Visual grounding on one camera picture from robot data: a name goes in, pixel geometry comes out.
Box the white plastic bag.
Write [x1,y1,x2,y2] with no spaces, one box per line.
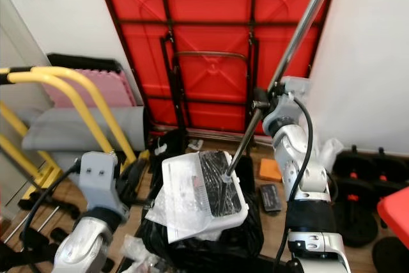
[320,137,346,171]

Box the pink foam puzzle mat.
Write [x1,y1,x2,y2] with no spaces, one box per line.
[48,68,138,109]

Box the black bag-lined trash bin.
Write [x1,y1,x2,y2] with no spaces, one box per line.
[134,132,264,267]

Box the long-handled white dustpan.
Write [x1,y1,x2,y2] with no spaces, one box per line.
[185,0,341,222]

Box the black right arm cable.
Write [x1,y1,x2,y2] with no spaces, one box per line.
[275,97,318,269]

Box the black foam puzzle mat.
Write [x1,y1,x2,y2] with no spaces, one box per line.
[48,53,125,74]

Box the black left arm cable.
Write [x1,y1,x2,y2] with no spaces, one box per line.
[26,161,81,269]

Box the black weight plate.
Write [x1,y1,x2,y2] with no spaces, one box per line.
[332,201,381,248]
[376,148,409,187]
[336,148,379,191]
[371,237,409,273]

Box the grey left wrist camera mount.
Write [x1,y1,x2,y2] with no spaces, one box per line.
[80,153,126,219]

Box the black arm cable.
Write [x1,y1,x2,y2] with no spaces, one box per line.
[275,97,318,269]
[26,161,81,269]

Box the yellow steel dip bar frame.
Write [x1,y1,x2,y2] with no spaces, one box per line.
[0,65,122,191]

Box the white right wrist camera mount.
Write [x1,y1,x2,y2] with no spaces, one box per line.
[280,76,314,117]

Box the black padded workout bench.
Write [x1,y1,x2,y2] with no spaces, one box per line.
[0,196,68,272]

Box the red standing table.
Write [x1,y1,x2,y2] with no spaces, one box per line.
[376,187,409,248]

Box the small orange box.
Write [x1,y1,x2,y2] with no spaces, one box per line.
[259,159,283,183]

